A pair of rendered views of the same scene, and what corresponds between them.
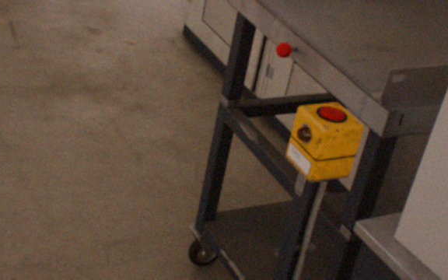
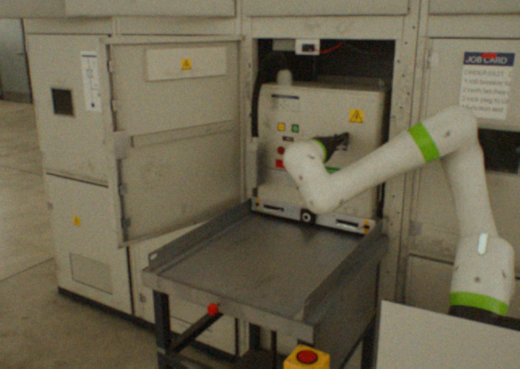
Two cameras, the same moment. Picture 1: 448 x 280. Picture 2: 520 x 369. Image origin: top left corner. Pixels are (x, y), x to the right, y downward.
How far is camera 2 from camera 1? 51 cm
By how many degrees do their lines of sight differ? 28
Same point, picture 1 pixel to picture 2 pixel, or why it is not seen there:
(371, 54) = (266, 287)
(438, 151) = (387, 353)
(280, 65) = (149, 292)
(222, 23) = (91, 277)
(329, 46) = (240, 293)
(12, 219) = not seen: outside the picture
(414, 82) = (314, 300)
